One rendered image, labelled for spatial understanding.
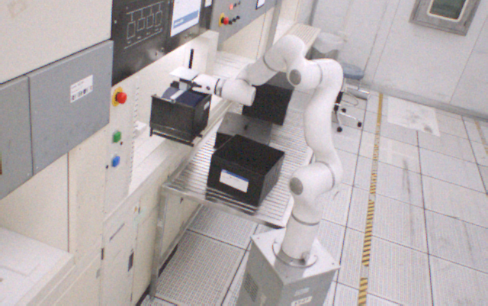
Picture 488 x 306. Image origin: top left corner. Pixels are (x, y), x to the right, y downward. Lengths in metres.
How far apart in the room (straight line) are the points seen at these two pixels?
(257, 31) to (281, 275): 2.19
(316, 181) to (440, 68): 4.78
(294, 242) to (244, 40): 2.11
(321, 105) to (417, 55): 4.65
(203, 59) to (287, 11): 2.97
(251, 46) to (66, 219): 2.38
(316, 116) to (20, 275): 1.09
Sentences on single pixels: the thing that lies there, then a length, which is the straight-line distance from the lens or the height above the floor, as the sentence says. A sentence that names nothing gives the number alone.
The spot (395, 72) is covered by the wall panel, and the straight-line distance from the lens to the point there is 6.30.
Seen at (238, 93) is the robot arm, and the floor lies 1.26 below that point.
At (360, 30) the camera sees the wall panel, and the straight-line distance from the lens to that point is 6.18.
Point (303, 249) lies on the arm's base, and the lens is 1.88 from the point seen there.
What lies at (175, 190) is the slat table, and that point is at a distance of 2.15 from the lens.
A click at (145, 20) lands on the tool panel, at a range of 1.61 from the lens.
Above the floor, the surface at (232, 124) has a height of 0.86.
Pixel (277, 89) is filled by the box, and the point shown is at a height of 0.99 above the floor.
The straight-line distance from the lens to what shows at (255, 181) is 2.07.
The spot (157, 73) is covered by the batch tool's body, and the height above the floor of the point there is 1.16.
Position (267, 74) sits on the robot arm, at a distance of 1.81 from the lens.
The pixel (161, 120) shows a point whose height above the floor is 1.06.
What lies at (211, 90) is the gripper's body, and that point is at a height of 1.24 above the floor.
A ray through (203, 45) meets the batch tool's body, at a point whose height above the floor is 1.36.
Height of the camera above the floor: 2.02
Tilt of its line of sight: 29 degrees down
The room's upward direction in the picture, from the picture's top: 12 degrees clockwise
